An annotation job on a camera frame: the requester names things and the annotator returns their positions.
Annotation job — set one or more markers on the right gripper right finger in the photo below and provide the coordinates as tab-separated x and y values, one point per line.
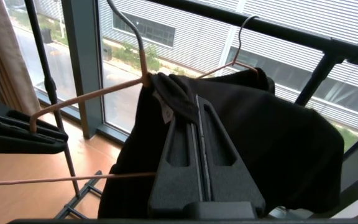
232	180

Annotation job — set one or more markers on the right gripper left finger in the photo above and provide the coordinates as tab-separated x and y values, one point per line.
172	180

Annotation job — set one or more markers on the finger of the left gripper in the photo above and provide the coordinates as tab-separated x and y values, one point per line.
17	143
17	119

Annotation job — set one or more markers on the black garment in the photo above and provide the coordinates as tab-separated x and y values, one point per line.
291	149

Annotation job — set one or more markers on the black clothes rack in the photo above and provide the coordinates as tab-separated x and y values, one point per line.
291	33

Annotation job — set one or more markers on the beige curtain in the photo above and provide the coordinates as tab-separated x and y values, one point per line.
2	46

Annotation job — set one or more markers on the pink clothes hanger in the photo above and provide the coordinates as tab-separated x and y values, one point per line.
89	97
216	69

